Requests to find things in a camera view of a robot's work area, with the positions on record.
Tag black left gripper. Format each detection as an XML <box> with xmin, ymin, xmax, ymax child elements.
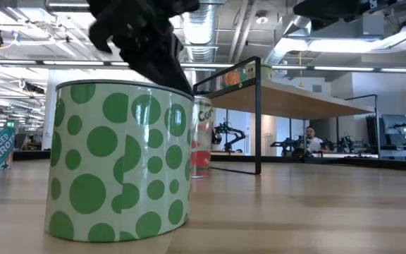
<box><xmin>86</xmin><ymin>0</ymin><xmax>200</xmax><ymax>95</ymax></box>

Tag peas tin can green dots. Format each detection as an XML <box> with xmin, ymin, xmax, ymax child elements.
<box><xmin>44</xmin><ymin>79</ymin><xmax>195</xmax><ymax>243</ymax></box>

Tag pale label tin can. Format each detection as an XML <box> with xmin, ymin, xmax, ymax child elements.
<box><xmin>247</xmin><ymin>63</ymin><xmax>273</xmax><ymax>81</ymax></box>

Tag person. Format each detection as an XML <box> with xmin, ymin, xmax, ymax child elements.
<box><xmin>304</xmin><ymin>126</ymin><xmax>326</xmax><ymax>155</ymax></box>

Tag computer monitor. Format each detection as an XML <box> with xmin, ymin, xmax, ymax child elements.
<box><xmin>381</xmin><ymin>114</ymin><xmax>406</xmax><ymax>146</ymax></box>

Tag silver ceiling air duct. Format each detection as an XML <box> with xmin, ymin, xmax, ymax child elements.
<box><xmin>181</xmin><ymin>0</ymin><xmax>220</xmax><ymax>64</ymax></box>

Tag wooden shelf with black frame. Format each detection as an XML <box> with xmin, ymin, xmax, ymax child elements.
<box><xmin>192</xmin><ymin>56</ymin><xmax>380</xmax><ymax>176</ymax></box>

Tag black aluminium table frame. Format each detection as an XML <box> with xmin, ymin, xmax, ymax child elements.
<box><xmin>12</xmin><ymin>150</ymin><xmax>406</xmax><ymax>174</ymax></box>

